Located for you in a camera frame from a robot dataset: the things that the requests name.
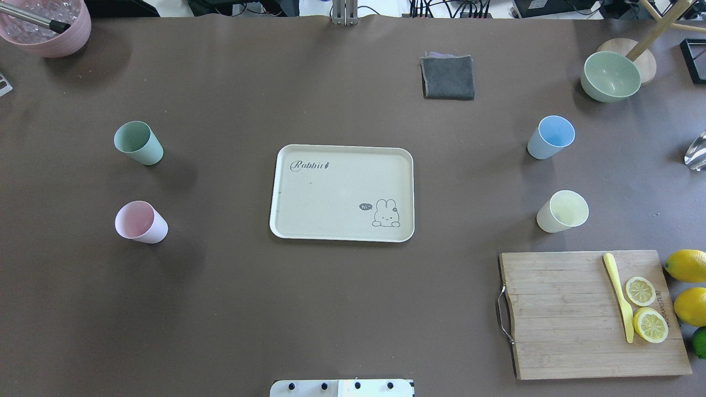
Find cream yellow cup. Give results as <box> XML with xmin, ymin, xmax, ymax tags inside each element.
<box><xmin>536</xmin><ymin>190</ymin><xmax>589</xmax><ymax>233</ymax></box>

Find wooden cutting board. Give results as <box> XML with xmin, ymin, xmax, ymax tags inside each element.
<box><xmin>499</xmin><ymin>250</ymin><xmax>692</xmax><ymax>380</ymax></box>

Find green bowl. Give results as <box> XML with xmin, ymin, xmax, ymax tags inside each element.
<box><xmin>580</xmin><ymin>52</ymin><xmax>641</xmax><ymax>103</ymax></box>

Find white pillar base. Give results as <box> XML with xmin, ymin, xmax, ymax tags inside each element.
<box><xmin>269</xmin><ymin>378</ymin><xmax>415</xmax><ymax>396</ymax></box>

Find grey folded cloth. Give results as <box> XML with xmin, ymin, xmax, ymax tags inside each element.
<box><xmin>420</xmin><ymin>52</ymin><xmax>475</xmax><ymax>100</ymax></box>

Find pink bowl with ice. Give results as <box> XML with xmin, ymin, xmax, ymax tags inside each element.
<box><xmin>1</xmin><ymin>1</ymin><xmax>92</xmax><ymax>58</ymax></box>

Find metal scoop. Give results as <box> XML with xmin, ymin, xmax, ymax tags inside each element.
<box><xmin>683</xmin><ymin>131</ymin><xmax>706</xmax><ymax>171</ymax></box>

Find lemon slice far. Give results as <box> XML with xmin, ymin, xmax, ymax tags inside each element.
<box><xmin>624</xmin><ymin>276</ymin><xmax>656</xmax><ymax>307</ymax></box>

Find whole lemon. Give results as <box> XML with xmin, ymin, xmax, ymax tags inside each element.
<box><xmin>664</xmin><ymin>249</ymin><xmax>705</xmax><ymax>282</ymax></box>
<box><xmin>673</xmin><ymin>287</ymin><xmax>706</xmax><ymax>327</ymax></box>

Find metal muddler tube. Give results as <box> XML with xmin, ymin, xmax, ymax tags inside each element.
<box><xmin>1</xmin><ymin>2</ymin><xmax>71</xmax><ymax>34</ymax></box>

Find cream rabbit tray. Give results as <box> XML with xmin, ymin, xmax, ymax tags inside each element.
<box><xmin>269</xmin><ymin>144</ymin><xmax>415</xmax><ymax>242</ymax></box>

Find pink cup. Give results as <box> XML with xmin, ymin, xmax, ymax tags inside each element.
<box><xmin>114</xmin><ymin>201</ymin><xmax>168</xmax><ymax>244</ymax></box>

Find wooden cup stand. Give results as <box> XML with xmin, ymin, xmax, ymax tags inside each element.
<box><xmin>597</xmin><ymin>1</ymin><xmax>704</xmax><ymax>86</ymax></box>

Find green cup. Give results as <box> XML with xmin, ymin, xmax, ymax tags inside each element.
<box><xmin>114</xmin><ymin>121</ymin><xmax>164</xmax><ymax>166</ymax></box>

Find green lime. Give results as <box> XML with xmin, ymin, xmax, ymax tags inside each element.
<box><xmin>691</xmin><ymin>326</ymin><xmax>706</xmax><ymax>360</ymax></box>

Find blue cup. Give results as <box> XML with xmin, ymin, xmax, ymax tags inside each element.
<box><xmin>527</xmin><ymin>115</ymin><xmax>576</xmax><ymax>160</ymax></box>

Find lemon slice near handle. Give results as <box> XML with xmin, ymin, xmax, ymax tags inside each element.
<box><xmin>633</xmin><ymin>307</ymin><xmax>669</xmax><ymax>344</ymax></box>

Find aluminium frame post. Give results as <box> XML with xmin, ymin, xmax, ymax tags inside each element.
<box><xmin>331</xmin><ymin>0</ymin><xmax>359</xmax><ymax>26</ymax></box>

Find yellow plastic knife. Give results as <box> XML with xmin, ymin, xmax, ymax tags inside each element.
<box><xmin>603</xmin><ymin>252</ymin><xmax>635</xmax><ymax>344</ymax></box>

